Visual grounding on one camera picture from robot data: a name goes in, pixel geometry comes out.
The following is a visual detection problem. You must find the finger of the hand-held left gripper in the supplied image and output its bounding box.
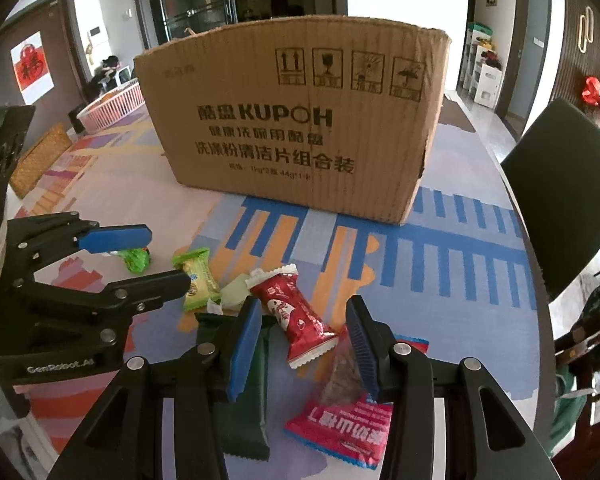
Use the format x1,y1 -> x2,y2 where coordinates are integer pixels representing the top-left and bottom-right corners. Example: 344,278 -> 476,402
17,269 -> 192,346
7,212 -> 153,281

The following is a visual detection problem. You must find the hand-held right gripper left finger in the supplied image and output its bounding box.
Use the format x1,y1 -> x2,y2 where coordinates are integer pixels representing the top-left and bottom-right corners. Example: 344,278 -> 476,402
47,296 -> 263,480

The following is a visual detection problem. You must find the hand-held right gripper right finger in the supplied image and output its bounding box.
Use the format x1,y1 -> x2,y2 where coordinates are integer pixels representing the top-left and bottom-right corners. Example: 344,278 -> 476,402
345,295 -> 563,480

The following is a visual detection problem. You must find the green lollipop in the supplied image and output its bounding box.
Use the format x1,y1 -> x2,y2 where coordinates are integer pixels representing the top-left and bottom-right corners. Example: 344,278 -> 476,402
111,247 -> 153,275

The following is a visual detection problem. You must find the yellow green snack packet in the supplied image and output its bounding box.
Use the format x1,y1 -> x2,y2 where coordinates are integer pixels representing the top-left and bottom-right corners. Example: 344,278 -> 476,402
172,247 -> 222,311

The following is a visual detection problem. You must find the red and white snack packet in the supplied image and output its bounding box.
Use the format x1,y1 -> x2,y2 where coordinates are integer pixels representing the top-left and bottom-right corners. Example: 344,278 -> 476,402
245,264 -> 341,368

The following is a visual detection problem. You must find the light green snack packet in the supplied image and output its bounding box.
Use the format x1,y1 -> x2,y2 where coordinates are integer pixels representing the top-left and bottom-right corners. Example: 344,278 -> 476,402
207,272 -> 253,317

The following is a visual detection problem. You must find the dark green snack packet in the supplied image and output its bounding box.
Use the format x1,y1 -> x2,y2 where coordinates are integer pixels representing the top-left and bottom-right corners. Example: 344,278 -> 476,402
195,312 -> 277,461

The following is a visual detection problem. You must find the red nut packet clear window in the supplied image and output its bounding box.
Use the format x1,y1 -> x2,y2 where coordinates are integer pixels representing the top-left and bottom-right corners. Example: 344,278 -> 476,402
284,327 -> 395,471

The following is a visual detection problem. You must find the brown cardboard box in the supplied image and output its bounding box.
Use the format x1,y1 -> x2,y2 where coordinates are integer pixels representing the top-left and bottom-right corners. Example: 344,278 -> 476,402
133,14 -> 452,226

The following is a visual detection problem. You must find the woven rattan tissue box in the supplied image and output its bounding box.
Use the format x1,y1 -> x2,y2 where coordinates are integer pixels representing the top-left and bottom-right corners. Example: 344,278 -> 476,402
9,122 -> 73,198

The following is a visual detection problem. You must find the colourful patterned table mat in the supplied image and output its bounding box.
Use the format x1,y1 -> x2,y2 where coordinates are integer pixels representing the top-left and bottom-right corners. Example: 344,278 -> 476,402
7,105 -> 541,480

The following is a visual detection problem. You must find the small black box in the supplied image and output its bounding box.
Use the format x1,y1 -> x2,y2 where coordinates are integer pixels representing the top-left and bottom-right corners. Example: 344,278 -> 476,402
67,102 -> 88,133

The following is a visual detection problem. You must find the pink plastic basket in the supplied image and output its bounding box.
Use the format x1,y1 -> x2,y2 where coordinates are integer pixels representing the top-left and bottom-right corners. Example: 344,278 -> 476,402
76,80 -> 146,135

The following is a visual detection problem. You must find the dark plush toy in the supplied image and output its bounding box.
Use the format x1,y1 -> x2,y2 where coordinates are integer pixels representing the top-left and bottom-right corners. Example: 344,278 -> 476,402
94,56 -> 121,81

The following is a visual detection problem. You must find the red and white door poster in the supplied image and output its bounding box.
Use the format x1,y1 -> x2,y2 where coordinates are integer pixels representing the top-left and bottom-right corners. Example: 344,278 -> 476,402
11,31 -> 56,103

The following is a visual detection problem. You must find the brown entrance door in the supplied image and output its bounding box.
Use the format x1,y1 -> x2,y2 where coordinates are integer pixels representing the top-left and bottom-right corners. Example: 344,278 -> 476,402
0,0 -> 88,111

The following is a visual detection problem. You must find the teal cloth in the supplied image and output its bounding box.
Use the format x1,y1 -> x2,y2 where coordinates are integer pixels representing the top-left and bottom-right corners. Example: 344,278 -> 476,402
550,365 -> 588,441

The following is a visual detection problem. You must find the wooden chair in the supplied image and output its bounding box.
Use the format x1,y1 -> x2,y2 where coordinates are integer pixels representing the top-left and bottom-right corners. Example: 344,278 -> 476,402
552,330 -> 600,426

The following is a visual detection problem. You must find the dark grey dining chair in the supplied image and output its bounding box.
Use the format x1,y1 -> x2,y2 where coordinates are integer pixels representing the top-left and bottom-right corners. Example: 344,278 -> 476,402
500,97 -> 600,303

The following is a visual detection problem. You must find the black framed glass sliding door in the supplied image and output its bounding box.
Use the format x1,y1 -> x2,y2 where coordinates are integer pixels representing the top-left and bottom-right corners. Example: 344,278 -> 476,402
130,0 -> 348,51

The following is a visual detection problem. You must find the flat cardboard sheet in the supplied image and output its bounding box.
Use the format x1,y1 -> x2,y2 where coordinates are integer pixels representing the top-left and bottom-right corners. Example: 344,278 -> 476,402
437,95 -> 473,133

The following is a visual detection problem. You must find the white toy shelf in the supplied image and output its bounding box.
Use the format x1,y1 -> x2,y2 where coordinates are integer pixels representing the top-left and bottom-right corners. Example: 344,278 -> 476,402
457,22 -> 506,108

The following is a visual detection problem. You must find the grey interior door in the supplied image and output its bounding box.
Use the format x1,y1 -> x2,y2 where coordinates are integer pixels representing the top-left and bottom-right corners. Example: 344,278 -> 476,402
495,0 -> 553,121

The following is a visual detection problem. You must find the dark slatted wall panel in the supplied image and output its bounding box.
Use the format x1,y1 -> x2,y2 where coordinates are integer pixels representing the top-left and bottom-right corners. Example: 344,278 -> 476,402
550,0 -> 600,111

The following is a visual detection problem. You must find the gold loop wall ornament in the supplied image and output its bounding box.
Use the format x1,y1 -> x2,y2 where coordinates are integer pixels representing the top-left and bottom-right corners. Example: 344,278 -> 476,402
576,7 -> 596,53

